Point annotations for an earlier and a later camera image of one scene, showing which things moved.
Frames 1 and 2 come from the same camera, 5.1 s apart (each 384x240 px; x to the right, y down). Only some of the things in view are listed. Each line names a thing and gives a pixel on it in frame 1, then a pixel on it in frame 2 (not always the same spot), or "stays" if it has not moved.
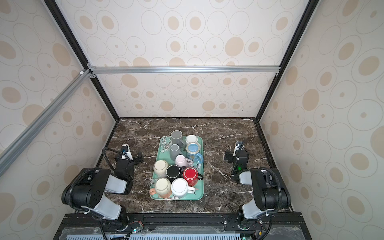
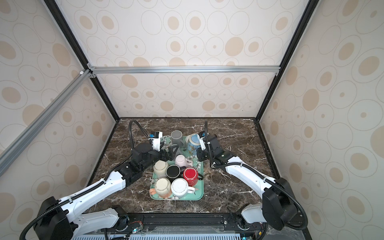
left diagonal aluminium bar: [46, 115] stays
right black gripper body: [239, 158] → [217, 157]
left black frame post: [59, 17] stays
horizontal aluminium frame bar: [183, 69] stays
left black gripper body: [131, 164] → [154, 157]
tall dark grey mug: [176, 137] stays
